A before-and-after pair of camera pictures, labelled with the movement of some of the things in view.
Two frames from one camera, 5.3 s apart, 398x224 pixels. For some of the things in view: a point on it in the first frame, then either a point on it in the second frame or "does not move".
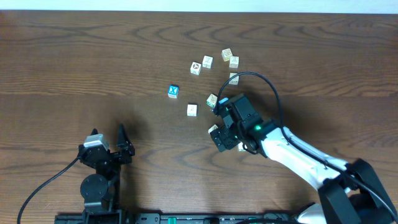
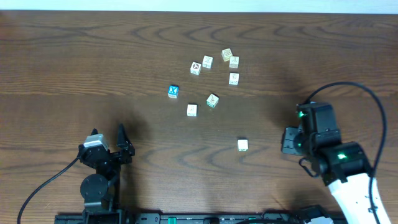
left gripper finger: [94, 132] does not move
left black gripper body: [109, 154] does not move
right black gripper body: [231, 137] -> [297, 142]
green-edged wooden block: [212, 100] does not move
